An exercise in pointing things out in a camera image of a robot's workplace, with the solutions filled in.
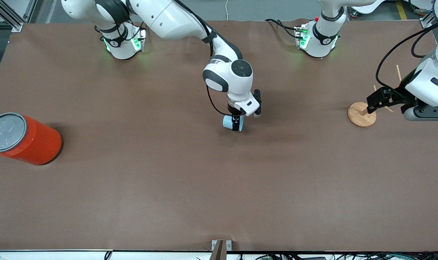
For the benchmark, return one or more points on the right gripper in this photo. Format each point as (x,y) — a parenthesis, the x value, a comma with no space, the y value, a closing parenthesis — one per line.
(233,111)

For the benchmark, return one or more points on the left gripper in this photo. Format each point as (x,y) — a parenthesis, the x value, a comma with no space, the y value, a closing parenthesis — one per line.
(395,96)

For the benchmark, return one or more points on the light blue cup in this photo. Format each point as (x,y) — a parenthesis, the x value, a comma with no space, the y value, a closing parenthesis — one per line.
(227,122)

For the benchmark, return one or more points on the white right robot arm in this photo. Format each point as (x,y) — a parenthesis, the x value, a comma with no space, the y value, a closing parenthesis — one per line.
(168,18)

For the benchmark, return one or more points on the wooden cup stand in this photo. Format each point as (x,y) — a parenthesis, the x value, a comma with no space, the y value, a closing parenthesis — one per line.
(360,116)

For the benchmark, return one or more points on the brown table cover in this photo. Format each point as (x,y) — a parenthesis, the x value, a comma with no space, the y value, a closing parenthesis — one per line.
(219,187)

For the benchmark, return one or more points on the orange can with grey lid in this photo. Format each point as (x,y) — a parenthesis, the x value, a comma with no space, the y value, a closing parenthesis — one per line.
(38,141)

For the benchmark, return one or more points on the aluminium frame post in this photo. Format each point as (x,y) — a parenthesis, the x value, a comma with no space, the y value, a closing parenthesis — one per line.
(9,14)
(426,20)

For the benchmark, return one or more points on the metal bracket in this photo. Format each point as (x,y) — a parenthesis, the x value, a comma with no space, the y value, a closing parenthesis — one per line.
(221,249)

